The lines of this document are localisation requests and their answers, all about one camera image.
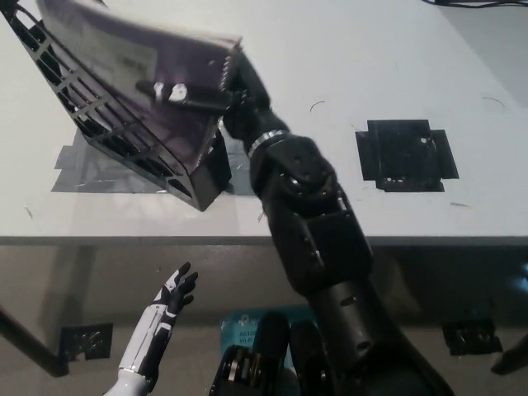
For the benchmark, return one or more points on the robot right hand black silver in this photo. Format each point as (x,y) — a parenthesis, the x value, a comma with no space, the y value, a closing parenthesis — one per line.
(247,107)

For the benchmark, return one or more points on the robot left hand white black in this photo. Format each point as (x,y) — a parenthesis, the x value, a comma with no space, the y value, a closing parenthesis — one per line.
(158,326)

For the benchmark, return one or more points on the purple spiral notebook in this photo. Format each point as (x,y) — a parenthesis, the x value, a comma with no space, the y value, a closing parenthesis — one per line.
(123,49)

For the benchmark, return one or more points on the black lattice magazine holder shelf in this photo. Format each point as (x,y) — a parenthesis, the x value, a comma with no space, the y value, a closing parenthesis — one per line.
(206,181)

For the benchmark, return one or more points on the robot torso black ribbed blocks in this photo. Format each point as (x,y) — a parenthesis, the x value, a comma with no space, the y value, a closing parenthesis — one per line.
(268,363)

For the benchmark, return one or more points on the black floor tape patch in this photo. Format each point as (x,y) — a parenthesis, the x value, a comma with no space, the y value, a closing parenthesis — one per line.
(84,342)
(474,338)

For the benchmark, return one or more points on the teal cardboard box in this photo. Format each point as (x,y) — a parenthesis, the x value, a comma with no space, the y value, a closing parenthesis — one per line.
(241,330)

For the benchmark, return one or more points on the black table leg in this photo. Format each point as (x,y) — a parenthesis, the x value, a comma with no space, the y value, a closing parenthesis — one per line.
(511,361)
(29,346)

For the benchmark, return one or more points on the black square tape patch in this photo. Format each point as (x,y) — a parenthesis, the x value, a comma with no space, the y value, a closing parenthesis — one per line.
(406,156)

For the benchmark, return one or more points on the grey duct tape patch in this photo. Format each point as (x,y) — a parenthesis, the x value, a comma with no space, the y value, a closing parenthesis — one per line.
(82,177)

